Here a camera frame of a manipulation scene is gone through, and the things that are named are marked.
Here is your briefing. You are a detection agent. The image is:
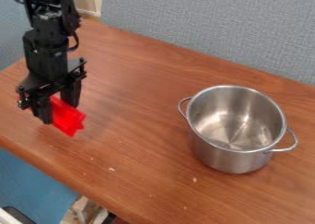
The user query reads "wooden table leg frame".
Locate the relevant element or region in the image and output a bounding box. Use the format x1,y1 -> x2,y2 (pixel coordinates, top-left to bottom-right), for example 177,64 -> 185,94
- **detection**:
60,196 -> 109,224

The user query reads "stainless steel pot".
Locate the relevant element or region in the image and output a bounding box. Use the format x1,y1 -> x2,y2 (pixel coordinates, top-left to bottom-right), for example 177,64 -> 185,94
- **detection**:
178,85 -> 297,174

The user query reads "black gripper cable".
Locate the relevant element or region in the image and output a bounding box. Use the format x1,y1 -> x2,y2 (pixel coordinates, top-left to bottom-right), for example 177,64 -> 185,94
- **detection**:
67,30 -> 82,53

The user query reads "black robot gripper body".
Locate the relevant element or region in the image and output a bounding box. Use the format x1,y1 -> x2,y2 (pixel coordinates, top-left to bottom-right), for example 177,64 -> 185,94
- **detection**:
16,30 -> 87,109

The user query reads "beige wooden shelf unit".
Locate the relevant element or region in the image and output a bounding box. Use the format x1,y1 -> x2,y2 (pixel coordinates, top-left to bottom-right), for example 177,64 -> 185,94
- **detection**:
74,0 -> 103,18

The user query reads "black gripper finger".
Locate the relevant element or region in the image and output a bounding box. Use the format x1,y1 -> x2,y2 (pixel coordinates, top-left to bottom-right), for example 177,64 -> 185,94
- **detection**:
60,80 -> 82,108
27,96 -> 54,124

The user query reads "red plastic block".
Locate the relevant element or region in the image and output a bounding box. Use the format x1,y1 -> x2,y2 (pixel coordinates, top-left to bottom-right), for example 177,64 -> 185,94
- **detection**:
51,96 -> 87,136

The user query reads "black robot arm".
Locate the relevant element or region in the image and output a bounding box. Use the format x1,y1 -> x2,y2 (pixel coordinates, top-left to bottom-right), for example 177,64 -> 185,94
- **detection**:
15,0 -> 87,124

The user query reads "black and white floor object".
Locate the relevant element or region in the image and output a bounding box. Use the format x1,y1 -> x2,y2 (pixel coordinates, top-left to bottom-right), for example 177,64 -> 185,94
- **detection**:
0,206 -> 36,224

